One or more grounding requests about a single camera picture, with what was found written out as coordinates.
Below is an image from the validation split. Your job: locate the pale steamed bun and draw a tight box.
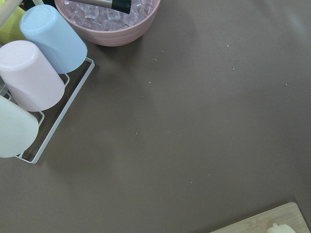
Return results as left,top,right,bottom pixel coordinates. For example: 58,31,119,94
267,223,295,233

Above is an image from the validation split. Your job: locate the pink ice bowl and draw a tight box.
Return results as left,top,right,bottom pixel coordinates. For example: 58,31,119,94
55,0,160,47

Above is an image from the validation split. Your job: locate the metal black-tipped utensil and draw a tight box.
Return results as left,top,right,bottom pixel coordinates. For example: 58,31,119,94
73,0,132,14

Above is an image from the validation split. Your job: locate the pink plastic cup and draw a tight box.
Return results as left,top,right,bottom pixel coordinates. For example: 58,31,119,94
0,40,65,112

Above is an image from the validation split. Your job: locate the mint plastic cup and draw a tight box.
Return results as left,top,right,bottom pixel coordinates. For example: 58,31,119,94
0,97,39,158

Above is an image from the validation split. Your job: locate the blue plastic cup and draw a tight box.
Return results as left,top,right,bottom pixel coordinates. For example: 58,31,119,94
19,4,87,74

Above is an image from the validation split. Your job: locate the wooden cutting board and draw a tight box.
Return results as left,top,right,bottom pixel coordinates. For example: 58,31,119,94
215,202,310,233

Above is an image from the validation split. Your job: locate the yellow-green plastic cup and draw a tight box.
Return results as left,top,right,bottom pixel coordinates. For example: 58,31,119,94
0,7,26,45

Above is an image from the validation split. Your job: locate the white wire cup rack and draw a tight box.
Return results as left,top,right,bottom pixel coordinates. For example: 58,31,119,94
16,58,95,164

